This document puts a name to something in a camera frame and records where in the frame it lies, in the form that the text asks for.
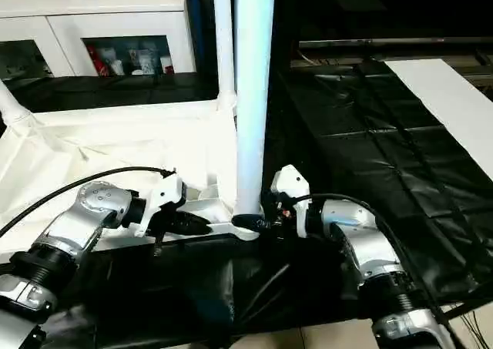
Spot white plastic table top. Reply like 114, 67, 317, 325
0, 96, 271, 257

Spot white plastic table leg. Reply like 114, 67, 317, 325
0, 80, 35, 126
213, 0, 237, 112
232, 0, 277, 227

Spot black mat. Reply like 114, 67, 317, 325
0, 58, 493, 349

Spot red white small bottle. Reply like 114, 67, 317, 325
86, 45, 112, 76

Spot black case with gold label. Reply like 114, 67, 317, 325
184, 0, 304, 92

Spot white flat sheet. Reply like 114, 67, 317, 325
380, 58, 493, 160

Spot black long bar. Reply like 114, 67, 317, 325
297, 36, 493, 50

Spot white cabinet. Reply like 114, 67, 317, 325
0, 0, 196, 79

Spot black stand leg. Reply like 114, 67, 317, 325
441, 297, 493, 320

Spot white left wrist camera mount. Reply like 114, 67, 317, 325
132, 166, 189, 239

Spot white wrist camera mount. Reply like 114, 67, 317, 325
132, 166, 189, 239
268, 163, 312, 239

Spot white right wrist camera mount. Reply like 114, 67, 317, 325
268, 163, 312, 239

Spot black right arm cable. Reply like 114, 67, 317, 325
291, 193, 465, 337

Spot thin floor cables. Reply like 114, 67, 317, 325
456, 306, 493, 349

